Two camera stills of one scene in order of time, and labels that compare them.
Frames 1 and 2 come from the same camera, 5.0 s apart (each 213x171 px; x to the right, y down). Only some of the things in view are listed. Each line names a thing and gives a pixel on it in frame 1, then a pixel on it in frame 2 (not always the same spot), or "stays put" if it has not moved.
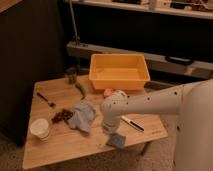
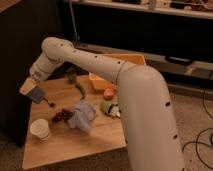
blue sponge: [115, 140] -> [37, 95]
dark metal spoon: [51, 104] stays put
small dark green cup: [72, 76] stays put
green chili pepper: [81, 89] stays put
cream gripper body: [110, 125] -> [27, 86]
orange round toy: [108, 91] stays put
